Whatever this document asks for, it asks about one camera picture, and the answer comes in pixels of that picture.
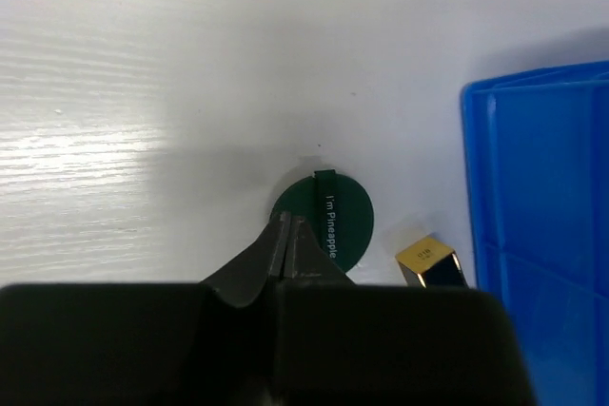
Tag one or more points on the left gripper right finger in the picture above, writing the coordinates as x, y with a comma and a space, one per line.
305, 263

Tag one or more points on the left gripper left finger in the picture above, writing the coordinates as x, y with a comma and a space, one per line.
242, 280

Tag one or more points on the dark green powder puff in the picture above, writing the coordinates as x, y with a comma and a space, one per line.
338, 209

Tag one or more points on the black gold lipstick upright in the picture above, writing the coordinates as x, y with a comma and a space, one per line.
431, 263

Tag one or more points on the blue plastic organizer bin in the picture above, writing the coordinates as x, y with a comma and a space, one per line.
536, 157

